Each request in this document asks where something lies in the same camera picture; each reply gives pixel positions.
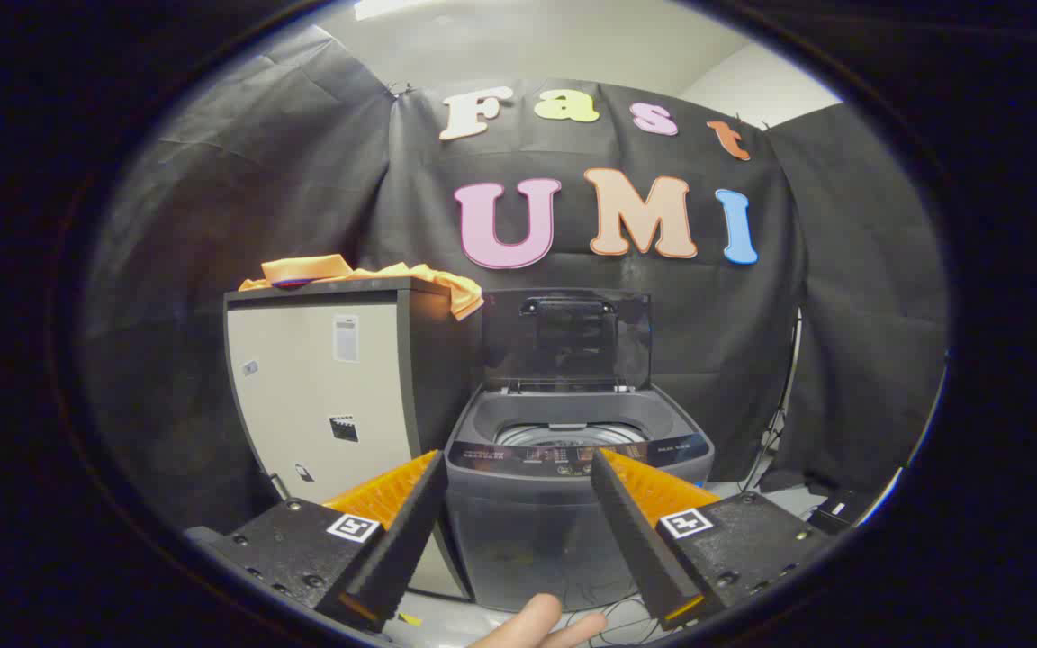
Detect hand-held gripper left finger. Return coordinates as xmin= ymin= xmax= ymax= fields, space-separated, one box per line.
xmin=211 ymin=449 xmax=450 ymax=634

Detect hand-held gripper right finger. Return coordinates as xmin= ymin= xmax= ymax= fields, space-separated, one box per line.
xmin=590 ymin=447 xmax=836 ymax=632

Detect grey washing machine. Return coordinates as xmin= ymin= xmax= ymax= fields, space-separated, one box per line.
xmin=443 ymin=382 xmax=717 ymax=614

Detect orange polo shirt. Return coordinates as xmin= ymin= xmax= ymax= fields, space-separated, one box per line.
xmin=239 ymin=254 xmax=486 ymax=322

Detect beige cabinet with dark top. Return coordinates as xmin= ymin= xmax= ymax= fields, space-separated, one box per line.
xmin=222 ymin=276 xmax=485 ymax=603

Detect metal backdrop stand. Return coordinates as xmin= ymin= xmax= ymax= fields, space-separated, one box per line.
xmin=742 ymin=309 xmax=805 ymax=493

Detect black box on floor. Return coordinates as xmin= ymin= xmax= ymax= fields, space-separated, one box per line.
xmin=808 ymin=489 xmax=881 ymax=537

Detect thin floor cables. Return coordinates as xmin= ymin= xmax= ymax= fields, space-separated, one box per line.
xmin=568 ymin=583 xmax=668 ymax=646

